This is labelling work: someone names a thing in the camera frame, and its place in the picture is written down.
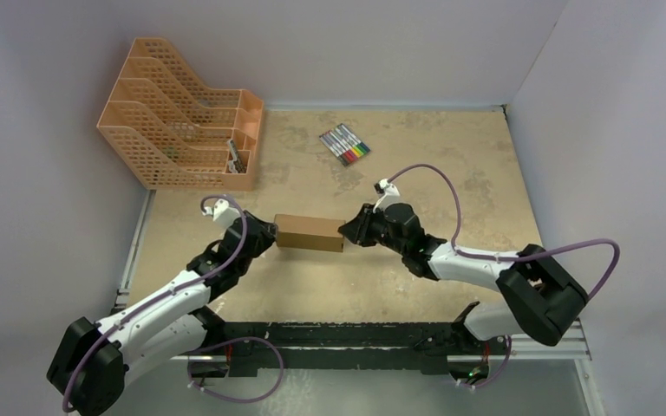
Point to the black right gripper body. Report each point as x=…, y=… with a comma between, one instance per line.
x=364, y=228

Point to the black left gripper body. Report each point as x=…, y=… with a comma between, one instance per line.
x=264, y=242

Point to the brown cardboard box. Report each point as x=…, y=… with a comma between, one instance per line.
x=308, y=233

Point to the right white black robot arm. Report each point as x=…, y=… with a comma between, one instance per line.
x=539, y=297

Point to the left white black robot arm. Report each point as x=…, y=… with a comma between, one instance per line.
x=95, y=361

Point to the pack of coloured markers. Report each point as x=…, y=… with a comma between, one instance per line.
x=346, y=146

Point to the orange plastic file rack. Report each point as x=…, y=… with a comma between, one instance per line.
x=175, y=132

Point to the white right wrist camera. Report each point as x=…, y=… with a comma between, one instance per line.
x=388, y=194

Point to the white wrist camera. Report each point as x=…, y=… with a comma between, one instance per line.
x=388, y=194
x=222, y=212

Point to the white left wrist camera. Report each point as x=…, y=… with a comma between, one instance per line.
x=222, y=212

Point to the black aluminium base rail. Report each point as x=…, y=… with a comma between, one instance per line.
x=240, y=349

